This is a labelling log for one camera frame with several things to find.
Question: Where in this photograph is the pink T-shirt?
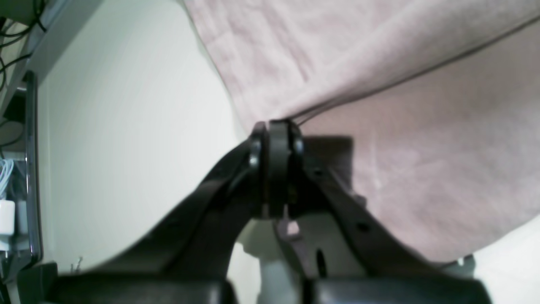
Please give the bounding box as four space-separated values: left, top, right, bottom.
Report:
185 0 539 262

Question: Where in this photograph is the background cables and equipment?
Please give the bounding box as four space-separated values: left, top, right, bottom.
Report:
0 0 47 283

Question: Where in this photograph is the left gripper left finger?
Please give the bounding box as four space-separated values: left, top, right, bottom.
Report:
70 122 270 279

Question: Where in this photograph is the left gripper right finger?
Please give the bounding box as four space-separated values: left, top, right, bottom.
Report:
270 120 440 277

